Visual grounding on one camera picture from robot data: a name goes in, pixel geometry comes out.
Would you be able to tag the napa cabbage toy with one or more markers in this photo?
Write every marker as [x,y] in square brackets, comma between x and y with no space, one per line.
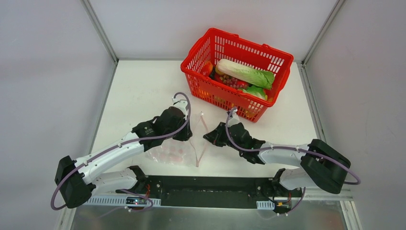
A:
[260,78]

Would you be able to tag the red pepper toy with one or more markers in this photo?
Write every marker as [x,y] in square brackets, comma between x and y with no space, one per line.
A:
[242,84]

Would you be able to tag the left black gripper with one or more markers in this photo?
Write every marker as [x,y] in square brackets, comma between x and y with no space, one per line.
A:
[183,132]

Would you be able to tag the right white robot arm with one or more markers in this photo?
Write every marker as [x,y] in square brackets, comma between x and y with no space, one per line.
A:
[314,164]

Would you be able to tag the clear zip top bag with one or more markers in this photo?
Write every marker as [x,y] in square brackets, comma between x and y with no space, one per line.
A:
[188,153]

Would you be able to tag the red plastic shopping basket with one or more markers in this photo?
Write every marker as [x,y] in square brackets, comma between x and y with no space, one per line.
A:
[215,45]

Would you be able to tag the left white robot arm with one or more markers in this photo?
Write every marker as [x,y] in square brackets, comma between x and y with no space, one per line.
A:
[108,162]

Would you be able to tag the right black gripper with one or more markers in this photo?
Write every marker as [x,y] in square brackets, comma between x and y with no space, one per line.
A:
[220,134]

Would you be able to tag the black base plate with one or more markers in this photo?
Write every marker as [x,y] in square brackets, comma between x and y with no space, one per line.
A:
[213,192]

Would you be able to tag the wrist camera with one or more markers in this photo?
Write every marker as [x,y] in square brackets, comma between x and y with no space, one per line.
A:
[181,104]
[233,119]

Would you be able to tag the aluminium frame rail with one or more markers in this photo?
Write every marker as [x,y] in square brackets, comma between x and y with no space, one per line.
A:
[187,191]

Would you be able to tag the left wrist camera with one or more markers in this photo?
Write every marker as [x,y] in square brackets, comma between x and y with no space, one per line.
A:
[181,104]

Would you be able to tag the green lettuce toy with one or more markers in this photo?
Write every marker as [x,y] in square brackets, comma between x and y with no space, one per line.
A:
[256,91]

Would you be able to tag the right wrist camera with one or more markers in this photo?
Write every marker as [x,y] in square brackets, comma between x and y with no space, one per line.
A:
[233,119]

